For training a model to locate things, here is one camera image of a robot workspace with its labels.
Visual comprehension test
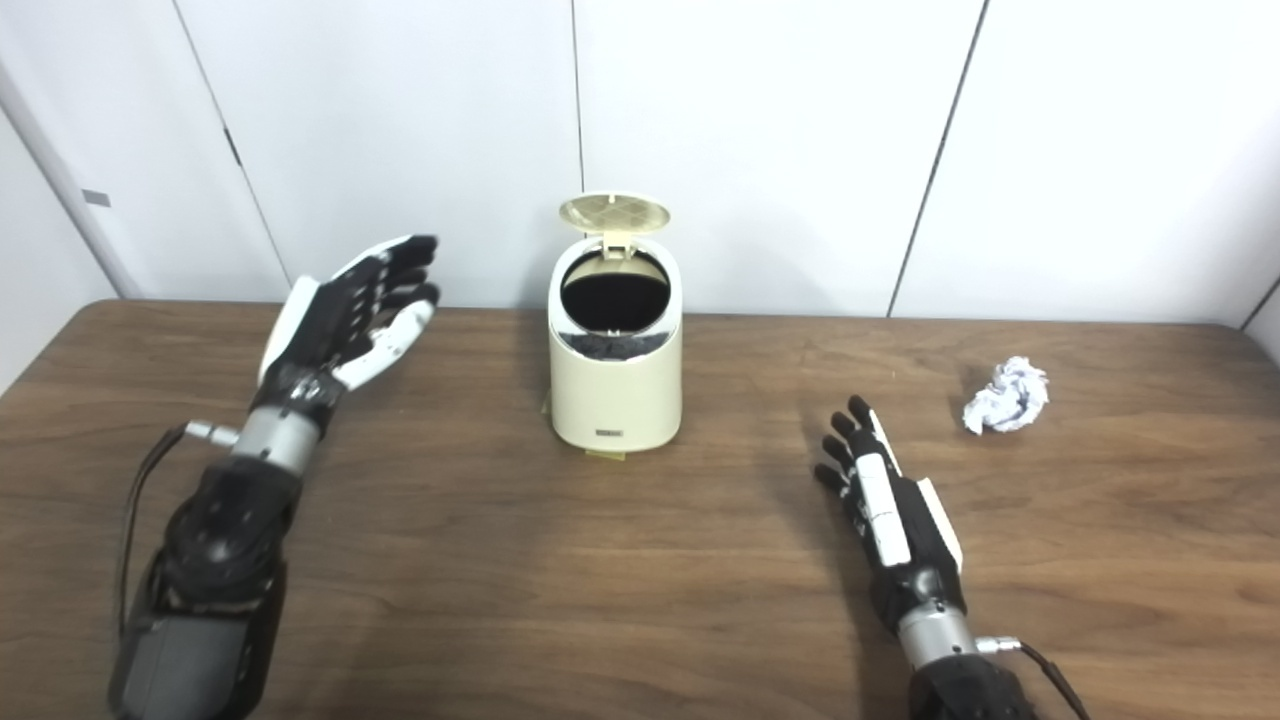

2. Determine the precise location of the cream-colored bin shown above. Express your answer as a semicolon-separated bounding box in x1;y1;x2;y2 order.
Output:
547;235;685;453

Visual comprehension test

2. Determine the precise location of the white paper ball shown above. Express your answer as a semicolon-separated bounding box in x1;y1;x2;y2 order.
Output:
963;356;1050;435

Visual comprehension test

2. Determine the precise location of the round cream bin lid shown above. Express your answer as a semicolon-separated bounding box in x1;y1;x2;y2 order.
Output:
558;192;671;251

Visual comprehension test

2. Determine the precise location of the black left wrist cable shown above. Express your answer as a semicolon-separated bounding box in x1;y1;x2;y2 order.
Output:
118;420;241;641

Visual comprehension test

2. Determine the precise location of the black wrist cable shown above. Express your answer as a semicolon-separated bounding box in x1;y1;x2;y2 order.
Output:
118;420;241;641
975;636;1093;720

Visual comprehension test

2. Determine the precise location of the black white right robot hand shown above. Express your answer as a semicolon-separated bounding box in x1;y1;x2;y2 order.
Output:
813;395;967;636

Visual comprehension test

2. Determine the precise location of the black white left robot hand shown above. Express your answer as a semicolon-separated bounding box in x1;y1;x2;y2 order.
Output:
248;235;442;436

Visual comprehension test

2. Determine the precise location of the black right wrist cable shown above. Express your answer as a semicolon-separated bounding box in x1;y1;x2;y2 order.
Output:
975;636;1093;720

